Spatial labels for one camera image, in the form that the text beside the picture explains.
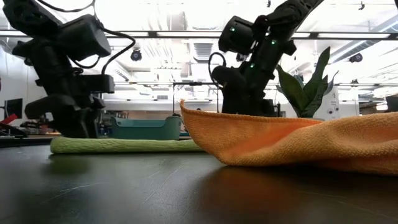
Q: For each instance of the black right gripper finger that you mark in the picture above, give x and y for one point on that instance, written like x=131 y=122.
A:
x=231 y=104
x=252 y=105

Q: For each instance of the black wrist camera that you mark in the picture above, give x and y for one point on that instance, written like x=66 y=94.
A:
x=84 y=37
x=237 y=35

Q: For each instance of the red object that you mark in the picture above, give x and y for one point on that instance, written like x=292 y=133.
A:
x=8 y=119

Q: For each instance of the black angled stand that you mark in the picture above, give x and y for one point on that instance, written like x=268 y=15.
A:
x=12 y=130

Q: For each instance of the green microfiber towel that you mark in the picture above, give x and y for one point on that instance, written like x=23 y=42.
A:
x=124 y=145

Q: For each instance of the white machine housing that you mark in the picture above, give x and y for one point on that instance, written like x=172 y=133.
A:
x=334 y=105

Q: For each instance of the dark orange microfiber towel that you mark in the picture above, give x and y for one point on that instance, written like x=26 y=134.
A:
x=280 y=143

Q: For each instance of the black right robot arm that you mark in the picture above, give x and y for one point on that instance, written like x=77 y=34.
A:
x=292 y=12

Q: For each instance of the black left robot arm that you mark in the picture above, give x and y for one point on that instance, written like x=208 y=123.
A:
x=28 y=18

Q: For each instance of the black computer monitor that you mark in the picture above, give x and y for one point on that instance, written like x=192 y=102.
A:
x=13 y=108
x=392 y=104
x=275 y=109

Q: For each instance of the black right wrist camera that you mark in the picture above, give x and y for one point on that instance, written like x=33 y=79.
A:
x=237 y=35

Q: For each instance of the teal plastic bin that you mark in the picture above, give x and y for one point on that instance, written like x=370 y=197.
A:
x=146 y=127

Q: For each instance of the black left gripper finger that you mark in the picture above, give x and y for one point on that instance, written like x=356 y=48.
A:
x=76 y=127
x=95 y=124

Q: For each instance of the green snake plant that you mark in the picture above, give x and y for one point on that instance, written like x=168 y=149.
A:
x=303 y=96

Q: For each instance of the black ceiling camera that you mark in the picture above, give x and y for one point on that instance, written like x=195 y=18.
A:
x=356 y=58
x=136 y=55

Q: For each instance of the silver ventilation duct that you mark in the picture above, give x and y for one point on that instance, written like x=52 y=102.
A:
x=203 y=51

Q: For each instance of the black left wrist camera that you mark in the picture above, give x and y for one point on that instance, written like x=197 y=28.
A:
x=84 y=37

